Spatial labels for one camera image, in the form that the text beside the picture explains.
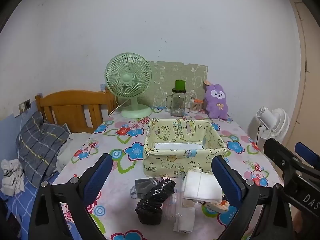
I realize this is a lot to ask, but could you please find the small cartoon tissue pack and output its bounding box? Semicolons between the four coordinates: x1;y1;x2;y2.
202;200;230;213

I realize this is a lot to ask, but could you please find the white tissue pack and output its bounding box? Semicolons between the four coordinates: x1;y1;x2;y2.
182;169;223;203

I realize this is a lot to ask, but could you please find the clear plastic packet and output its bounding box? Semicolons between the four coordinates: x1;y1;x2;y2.
162;177;195;221

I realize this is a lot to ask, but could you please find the grey drawstring pouch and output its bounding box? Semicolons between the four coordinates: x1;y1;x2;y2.
130;178;159;199

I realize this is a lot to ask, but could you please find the black plastic bag bundle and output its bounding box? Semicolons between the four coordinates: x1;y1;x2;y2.
135;178;176;225

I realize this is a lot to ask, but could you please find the white standing fan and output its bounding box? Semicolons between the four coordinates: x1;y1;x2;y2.
256;107;290;142

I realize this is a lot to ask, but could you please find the crumpled white cloth on bed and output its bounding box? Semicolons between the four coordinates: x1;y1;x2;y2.
1;159;24;197

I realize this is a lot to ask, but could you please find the grey plaid pillow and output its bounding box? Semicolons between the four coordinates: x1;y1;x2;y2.
16;112;70;188

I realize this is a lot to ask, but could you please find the purple plush bunny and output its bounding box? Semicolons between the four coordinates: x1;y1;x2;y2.
204;81;228;120

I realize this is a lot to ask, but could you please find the yellow cartoon fabric storage box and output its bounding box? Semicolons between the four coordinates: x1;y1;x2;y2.
143;118;227;178

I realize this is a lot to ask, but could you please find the floral tablecloth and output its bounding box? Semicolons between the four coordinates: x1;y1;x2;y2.
55;109;282;239

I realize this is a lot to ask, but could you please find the wooden bed headboard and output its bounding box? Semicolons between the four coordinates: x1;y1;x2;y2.
35;89;117;133

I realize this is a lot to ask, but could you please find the cotton swab jar orange lid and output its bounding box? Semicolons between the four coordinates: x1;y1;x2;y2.
189;97;203;113

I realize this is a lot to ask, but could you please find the glass jar with green lid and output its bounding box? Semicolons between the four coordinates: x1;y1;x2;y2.
165;80;186;117

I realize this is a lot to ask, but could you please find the cardboard panel with cartoon drawings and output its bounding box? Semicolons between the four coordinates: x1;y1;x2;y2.
138;61;208;107

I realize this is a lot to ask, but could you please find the green desk fan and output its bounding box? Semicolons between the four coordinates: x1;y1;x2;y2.
105;53;152;119

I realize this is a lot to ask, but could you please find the wall power socket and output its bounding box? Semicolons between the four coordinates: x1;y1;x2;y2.
18;100;31;112

